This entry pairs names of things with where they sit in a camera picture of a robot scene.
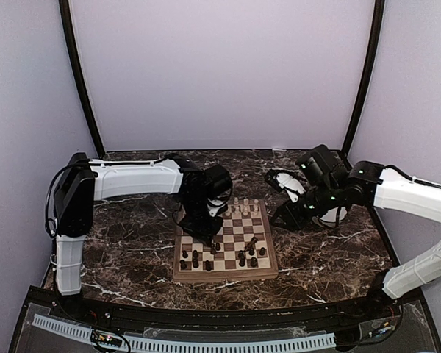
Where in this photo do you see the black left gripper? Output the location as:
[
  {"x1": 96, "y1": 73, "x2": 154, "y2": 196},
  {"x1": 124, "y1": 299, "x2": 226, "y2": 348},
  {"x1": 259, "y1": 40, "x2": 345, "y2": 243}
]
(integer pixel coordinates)
[{"x1": 180, "y1": 194, "x2": 225, "y2": 246}]

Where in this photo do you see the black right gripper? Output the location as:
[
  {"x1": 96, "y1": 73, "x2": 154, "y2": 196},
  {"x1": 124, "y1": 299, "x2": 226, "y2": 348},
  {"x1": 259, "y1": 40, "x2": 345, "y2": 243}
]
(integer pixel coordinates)
[{"x1": 270, "y1": 180, "x2": 341, "y2": 231}]

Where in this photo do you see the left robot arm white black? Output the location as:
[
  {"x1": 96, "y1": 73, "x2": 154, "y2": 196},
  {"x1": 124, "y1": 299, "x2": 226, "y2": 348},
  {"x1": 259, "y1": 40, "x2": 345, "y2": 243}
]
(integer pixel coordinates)
[{"x1": 44, "y1": 152, "x2": 232, "y2": 321}]

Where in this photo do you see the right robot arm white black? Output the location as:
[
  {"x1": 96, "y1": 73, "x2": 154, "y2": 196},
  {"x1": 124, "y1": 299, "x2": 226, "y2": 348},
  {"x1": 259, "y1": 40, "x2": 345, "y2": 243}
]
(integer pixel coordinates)
[{"x1": 265, "y1": 160, "x2": 441, "y2": 319}]

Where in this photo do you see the pile of dark chess pieces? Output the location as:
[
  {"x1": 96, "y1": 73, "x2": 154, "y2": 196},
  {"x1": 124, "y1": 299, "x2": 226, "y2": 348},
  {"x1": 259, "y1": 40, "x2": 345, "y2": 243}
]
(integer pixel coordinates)
[{"x1": 210, "y1": 242, "x2": 221, "y2": 255}]

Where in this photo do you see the wooden chess board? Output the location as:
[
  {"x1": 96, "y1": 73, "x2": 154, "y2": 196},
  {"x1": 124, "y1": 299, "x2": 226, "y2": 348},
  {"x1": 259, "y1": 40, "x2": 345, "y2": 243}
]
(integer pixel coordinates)
[{"x1": 173, "y1": 199, "x2": 279, "y2": 282}]

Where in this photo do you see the white bishop right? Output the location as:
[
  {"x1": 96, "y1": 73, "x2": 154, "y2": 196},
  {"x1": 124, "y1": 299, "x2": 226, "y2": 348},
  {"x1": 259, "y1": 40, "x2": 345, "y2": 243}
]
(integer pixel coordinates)
[{"x1": 233, "y1": 197, "x2": 240, "y2": 213}]

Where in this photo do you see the white scalloped bowl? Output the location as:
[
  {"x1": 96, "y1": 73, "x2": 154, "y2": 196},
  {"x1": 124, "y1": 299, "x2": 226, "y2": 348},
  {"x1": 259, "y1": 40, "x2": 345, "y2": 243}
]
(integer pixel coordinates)
[{"x1": 318, "y1": 207, "x2": 348, "y2": 227}]

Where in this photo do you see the white knight right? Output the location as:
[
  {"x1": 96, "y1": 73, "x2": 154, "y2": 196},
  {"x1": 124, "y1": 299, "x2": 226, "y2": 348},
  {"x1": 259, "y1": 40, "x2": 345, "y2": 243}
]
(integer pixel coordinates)
[{"x1": 243, "y1": 199, "x2": 250, "y2": 215}]

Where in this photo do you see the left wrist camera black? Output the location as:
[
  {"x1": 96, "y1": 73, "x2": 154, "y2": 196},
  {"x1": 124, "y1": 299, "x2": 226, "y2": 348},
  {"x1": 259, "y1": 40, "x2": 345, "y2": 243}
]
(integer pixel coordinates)
[{"x1": 204, "y1": 164, "x2": 232, "y2": 199}]

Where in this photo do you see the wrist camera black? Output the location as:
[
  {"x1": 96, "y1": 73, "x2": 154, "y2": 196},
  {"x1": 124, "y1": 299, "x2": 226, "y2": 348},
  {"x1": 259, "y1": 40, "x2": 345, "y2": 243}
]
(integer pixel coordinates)
[
  {"x1": 295, "y1": 144, "x2": 339, "y2": 186},
  {"x1": 204, "y1": 164, "x2": 232, "y2": 199}
]

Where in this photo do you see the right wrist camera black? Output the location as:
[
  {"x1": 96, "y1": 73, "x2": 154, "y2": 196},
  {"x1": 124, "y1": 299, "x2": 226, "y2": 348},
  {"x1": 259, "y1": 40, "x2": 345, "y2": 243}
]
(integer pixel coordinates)
[{"x1": 295, "y1": 144, "x2": 339, "y2": 186}]

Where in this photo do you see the black front rail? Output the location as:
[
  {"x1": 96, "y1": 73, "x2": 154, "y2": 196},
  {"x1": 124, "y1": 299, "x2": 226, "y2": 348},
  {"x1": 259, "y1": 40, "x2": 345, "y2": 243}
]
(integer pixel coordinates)
[{"x1": 107, "y1": 304, "x2": 343, "y2": 330}]

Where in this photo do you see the white slotted cable duct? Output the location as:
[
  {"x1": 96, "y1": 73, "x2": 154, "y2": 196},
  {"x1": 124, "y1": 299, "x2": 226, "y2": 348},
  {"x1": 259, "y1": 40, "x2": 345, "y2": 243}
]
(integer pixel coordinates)
[{"x1": 32, "y1": 314, "x2": 336, "y2": 352}]

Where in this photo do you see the right black corner post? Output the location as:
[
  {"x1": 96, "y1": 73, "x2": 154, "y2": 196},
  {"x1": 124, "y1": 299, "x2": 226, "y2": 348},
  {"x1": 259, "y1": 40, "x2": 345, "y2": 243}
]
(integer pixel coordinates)
[{"x1": 340, "y1": 0, "x2": 385, "y2": 158}]

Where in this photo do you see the black corner post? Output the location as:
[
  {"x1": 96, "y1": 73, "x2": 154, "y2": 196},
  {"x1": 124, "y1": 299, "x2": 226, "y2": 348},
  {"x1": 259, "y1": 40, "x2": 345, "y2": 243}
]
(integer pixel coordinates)
[
  {"x1": 340, "y1": 0, "x2": 385, "y2": 158},
  {"x1": 58, "y1": 0, "x2": 106, "y2": 157}
]

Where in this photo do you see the left black corner post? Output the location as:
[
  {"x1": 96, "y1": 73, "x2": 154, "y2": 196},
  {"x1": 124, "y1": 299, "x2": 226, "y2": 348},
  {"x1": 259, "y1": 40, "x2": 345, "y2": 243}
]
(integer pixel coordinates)
[{"x1": 58, "y1": 0, "x2": 106, "y2": 157}]

